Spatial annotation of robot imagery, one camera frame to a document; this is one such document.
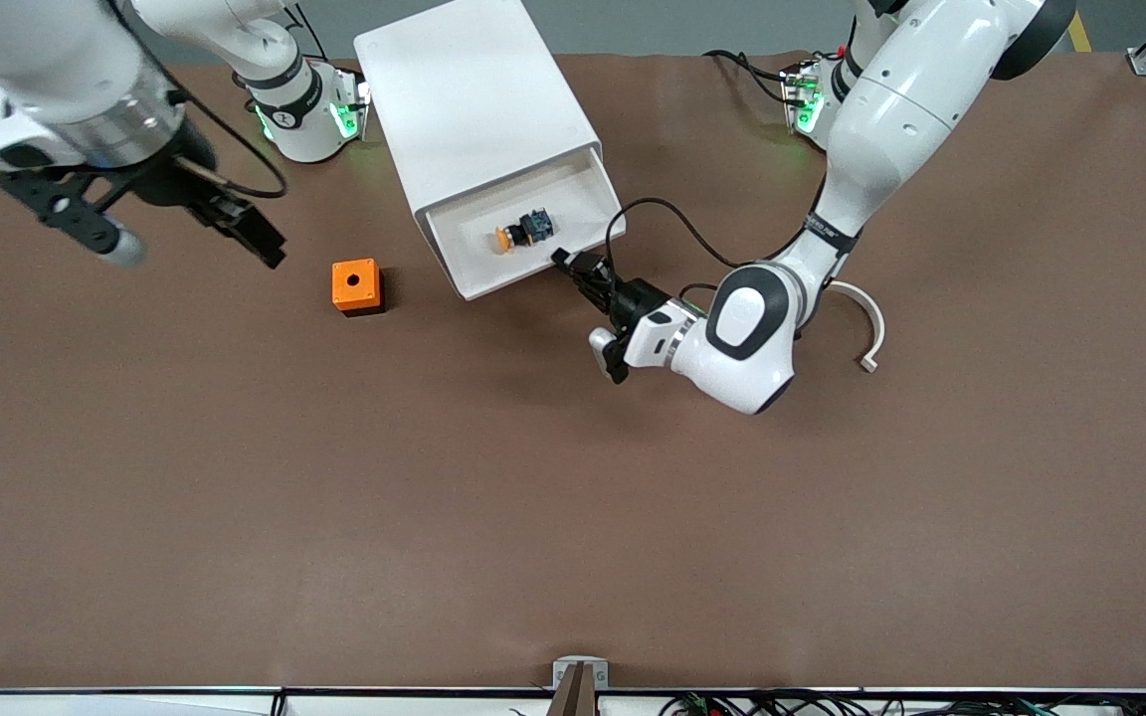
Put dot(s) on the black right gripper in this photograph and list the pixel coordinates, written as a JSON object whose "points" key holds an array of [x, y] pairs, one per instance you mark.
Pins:
{"points": [[171, 181]]}

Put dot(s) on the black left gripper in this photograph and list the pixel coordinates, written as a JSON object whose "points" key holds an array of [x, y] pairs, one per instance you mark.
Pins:
{"points": [[634, 299]]}

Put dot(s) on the white plastic drawer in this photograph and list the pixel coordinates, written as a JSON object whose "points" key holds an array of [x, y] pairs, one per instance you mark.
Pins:
{"points": [[533, 268]]}

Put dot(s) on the push button with orange cap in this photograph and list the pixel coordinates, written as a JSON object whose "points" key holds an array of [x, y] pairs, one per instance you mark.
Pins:
{"points": [[523, 232]]}

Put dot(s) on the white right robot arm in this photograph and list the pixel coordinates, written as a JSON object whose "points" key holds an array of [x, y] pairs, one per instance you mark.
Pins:
{"points": [[56, 50]]}

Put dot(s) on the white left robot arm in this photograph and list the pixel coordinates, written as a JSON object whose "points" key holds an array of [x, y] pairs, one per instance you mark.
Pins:
{"points": [[891, 89]]}

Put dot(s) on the white drawer cabinet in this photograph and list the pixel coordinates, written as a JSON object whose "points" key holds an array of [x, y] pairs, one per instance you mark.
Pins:
{"points": [[464, 89]]}

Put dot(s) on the brown table mat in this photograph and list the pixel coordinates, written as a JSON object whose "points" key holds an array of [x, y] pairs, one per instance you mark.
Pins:
{"points": [[533, 497]]}

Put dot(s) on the white curved plastic arc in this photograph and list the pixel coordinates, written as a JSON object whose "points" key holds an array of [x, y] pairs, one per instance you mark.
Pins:
{"points": [[875, 318]]}

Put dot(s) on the orange button enclosure box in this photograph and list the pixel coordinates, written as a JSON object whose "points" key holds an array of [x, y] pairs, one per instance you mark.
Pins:
{"points": [[354, 283]]}

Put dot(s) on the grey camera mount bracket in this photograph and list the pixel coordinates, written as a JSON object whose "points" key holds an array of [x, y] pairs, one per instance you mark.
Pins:
{"points": [[581, 670]]}

